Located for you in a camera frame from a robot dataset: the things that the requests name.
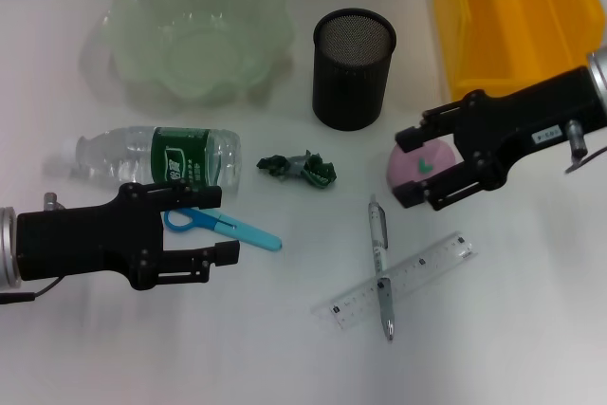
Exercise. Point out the grey ballpoint pen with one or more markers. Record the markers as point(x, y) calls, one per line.
point(379, 244)

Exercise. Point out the yellow plastic bin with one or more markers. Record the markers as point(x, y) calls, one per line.
point(512, 21)

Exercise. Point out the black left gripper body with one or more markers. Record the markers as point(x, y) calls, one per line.
point(85, 244)

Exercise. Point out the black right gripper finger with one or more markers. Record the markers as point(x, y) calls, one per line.
point(412, 137)
point(441, 189)

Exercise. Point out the green plastic wrapper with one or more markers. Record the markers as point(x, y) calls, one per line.
point(308, 170)

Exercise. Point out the green glass fruit plate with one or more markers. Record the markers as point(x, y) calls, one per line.
point(189, 54)

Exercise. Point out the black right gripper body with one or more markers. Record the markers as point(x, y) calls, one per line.
point(526, 115)

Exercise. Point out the clear plastic ruler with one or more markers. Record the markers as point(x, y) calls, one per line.
point(427, 267)

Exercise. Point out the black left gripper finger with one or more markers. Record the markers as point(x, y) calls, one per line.
point(223, 253)
point(194, 197)

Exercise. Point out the clear water bottle green label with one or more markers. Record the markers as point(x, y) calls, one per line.
point(180, 156)

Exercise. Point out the pink toy peach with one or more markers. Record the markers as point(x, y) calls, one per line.
point(441, 158)

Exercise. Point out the blue scissors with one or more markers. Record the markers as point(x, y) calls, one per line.
point(246, 233)

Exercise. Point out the black mesh pen holder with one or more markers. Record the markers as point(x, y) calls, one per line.
point(351, 87)

